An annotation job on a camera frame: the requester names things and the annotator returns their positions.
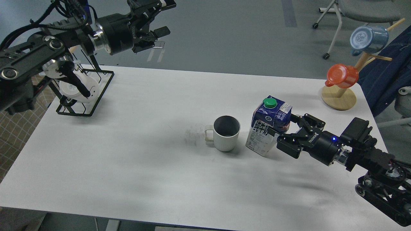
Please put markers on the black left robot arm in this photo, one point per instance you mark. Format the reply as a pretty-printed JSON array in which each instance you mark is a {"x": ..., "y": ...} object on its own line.
[{"x": 33, "y": 55}]

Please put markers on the wooden cup tree stand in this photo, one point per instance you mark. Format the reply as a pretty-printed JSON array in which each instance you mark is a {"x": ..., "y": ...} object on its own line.
[{"x": 344, "y": 98}]

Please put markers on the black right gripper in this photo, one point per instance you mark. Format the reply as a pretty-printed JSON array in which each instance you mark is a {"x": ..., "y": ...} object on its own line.
[{"x": 311, "y": 138}]

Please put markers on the black wire dish rack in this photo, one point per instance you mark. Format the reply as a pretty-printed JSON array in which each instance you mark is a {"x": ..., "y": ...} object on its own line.
[{"x": 71, "y": 101}]

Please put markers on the white ribbed mug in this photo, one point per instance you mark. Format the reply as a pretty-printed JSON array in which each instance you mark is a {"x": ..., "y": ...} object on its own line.
[{"x": 223, "y": 133}]

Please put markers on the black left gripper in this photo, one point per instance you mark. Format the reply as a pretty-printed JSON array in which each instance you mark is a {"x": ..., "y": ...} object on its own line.
[{"x": 117, "y": 32}]

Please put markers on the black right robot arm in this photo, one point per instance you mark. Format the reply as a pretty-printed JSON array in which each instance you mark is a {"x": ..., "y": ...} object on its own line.
[{"x": 386, "y": 185}]

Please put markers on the blue white milk carton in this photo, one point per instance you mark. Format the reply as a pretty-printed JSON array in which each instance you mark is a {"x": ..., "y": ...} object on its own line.
[{"x": 272, "y": 112}]

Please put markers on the beige checkered cloth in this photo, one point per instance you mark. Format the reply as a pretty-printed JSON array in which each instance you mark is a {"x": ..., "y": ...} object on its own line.
[{"x": 15, "y": 130}]

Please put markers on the grey office chair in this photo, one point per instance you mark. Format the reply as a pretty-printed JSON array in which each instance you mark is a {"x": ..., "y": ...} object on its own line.
[{"x": 368, "y": 11}]

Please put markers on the dark blue cloth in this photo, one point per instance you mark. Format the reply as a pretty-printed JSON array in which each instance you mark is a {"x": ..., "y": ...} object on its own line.
[{"x": 380, "y": 80}]

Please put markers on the orange plastic cup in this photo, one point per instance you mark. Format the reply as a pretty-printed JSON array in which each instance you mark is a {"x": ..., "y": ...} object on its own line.
[{"x": 343, "y": 76}]

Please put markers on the blue plastic cup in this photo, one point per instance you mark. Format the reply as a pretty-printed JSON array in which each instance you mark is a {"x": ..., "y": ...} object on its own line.
[{"x": 369, "y": 39}]

